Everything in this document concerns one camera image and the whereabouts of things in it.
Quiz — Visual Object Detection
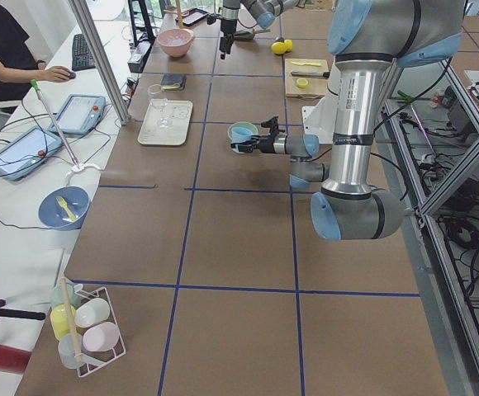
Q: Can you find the green bowl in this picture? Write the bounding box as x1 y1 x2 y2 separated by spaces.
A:
227 121 258 153

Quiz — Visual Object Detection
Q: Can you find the black keyboard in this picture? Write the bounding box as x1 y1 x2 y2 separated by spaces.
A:
71 33 96 72

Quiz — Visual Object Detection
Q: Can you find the grey yellow folded cloth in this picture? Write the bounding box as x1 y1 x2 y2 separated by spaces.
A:
160 73 187 91

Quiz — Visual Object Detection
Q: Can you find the blue teach pendant near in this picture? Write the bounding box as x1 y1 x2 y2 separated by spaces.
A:
0 127 63 182

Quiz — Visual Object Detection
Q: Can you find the yellow lemon back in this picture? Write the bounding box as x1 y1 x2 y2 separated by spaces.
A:
283 39 293 53

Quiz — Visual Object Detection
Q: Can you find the yellow plastic knife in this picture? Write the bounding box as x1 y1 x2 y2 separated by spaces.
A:
290 61 322 67

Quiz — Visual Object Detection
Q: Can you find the lemon half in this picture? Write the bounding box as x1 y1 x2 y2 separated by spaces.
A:
296 78 309 89

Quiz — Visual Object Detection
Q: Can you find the clear wine glass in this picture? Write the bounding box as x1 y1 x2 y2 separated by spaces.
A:
147 84 171 130

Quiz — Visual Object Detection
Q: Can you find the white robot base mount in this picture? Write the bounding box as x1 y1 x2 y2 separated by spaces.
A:
302 64 340 144

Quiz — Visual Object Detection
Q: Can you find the yellow lemon front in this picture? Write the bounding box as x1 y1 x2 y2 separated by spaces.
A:
271 41 287 55

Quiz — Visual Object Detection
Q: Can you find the blue bowl with fork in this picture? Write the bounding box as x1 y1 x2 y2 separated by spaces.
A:
38 186 90 231

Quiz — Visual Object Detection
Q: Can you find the yellow lemon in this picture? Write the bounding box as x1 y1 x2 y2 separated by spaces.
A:
283 39 293 53
271 41 287 55

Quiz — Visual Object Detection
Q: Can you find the pink bowl with ice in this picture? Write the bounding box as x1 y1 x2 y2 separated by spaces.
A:
156 28 194 58

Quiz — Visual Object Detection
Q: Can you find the steel ice scoop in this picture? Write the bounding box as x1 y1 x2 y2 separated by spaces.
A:
233 29 258 41

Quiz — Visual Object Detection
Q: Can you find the blue teach pendant far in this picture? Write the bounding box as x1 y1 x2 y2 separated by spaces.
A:
55 94 107 135

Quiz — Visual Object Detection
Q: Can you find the wooden cutting board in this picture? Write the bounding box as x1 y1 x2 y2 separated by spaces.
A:
284 59 330 98

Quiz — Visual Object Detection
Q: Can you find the steel muddler black tip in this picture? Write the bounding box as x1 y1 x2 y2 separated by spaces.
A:
291 70 330 79

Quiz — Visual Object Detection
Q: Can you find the light blue cup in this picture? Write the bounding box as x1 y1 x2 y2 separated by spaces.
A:
230 126 252 143

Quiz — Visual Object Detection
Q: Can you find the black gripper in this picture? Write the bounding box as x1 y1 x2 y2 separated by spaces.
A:
230 116 286 154
207 12 238 60

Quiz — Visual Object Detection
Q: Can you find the person in black shirt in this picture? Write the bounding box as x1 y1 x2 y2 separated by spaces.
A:
0 5 72 101

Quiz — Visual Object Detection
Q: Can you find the white wire cup rack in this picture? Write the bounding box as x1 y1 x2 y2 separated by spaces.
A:
50 276 126 378

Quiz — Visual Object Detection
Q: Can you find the blue teach pendant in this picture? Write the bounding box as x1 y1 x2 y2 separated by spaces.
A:
55 94 107 135
0 127 63 182

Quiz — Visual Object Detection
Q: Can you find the cream bear tray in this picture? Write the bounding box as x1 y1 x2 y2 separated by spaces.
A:
137 100 193 146

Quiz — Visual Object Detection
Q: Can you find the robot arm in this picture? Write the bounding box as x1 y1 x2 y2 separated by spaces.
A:
230 1 465 240
207 0 299 59

